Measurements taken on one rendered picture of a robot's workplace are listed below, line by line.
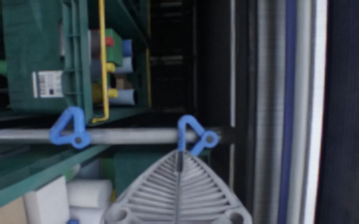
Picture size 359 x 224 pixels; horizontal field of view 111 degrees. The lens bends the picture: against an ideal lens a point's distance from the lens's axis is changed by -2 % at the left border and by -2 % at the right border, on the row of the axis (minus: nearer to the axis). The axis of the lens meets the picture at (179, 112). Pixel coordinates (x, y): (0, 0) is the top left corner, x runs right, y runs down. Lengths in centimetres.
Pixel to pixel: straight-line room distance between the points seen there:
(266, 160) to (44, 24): 56
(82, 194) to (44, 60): 37
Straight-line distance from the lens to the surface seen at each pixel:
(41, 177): 30
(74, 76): 40
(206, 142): 27
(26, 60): 51
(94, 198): 48
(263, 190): 29
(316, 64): 23
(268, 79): 25
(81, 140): 34
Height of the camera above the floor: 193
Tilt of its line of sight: 2 degrees down
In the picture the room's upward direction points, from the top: 89 degrees clockwise
